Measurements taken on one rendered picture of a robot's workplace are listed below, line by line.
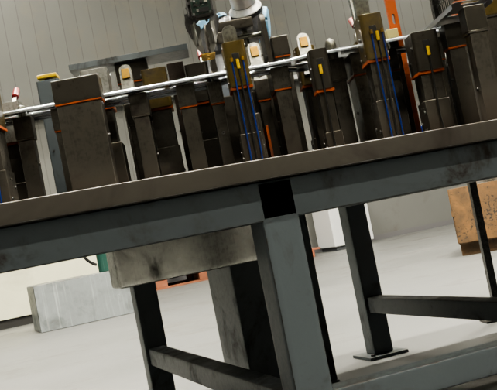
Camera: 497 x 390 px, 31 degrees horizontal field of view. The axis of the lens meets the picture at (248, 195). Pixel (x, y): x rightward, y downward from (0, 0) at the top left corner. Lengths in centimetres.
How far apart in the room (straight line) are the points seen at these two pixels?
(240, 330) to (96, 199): 145
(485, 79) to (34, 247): 112
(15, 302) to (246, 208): 848
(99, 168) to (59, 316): 614
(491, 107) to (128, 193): 94
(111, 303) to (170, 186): 681
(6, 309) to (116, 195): 852
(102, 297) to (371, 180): 671
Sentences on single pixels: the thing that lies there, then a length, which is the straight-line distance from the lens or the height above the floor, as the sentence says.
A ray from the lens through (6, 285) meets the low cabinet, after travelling 1014.
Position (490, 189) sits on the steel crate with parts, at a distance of 756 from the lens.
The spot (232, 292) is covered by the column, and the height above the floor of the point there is 38.
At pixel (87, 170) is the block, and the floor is 79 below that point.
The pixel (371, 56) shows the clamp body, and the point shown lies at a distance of 229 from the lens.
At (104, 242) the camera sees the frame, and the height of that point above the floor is 60.
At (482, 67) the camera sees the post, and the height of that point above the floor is 84.
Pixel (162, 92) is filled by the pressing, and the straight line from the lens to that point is 257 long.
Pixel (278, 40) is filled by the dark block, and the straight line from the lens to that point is 271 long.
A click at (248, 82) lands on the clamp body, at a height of 93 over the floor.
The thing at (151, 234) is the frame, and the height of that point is 60.
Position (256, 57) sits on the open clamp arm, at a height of 106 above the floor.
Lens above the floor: 58
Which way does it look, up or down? 2 degrees up
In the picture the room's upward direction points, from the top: 11 degrees counter-clockwise
